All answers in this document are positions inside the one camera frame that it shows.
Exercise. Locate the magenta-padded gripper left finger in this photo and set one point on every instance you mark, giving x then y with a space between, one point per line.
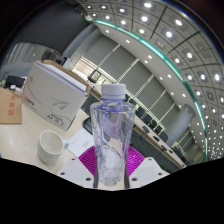
87 163

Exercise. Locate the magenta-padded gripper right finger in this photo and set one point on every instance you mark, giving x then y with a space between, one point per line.
136 161

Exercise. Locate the clear plastic water bottle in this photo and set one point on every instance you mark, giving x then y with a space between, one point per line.
112 133

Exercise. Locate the long curved conference desk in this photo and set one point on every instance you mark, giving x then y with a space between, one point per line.
146 136

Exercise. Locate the white ceramic mug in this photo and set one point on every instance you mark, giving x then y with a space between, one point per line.
49 150

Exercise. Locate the white copy paper carton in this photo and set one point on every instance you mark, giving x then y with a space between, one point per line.
50 96

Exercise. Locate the black mesh office chair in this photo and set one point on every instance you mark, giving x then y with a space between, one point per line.
94 76

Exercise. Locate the brown paper envelope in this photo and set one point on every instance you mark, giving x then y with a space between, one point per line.
10 106

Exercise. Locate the black power adapter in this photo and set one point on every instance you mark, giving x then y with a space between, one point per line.
15 81

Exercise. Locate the recessed ceiling lights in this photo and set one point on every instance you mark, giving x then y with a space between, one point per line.
169 34

